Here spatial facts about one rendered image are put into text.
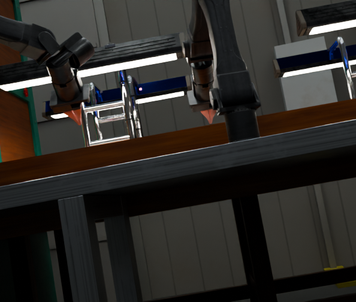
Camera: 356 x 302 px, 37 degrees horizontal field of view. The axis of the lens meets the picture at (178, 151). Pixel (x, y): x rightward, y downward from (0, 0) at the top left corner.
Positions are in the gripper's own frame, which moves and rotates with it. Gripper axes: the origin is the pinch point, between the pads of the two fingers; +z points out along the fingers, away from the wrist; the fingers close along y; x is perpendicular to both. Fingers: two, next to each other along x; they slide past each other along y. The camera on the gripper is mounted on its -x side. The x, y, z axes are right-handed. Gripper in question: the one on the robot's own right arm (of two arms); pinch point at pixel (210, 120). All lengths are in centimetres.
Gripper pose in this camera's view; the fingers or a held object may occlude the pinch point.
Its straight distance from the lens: 152.9
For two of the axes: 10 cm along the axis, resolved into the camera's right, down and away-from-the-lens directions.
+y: -9.8, 1.8, 0.3
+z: 1.5, 7.3, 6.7
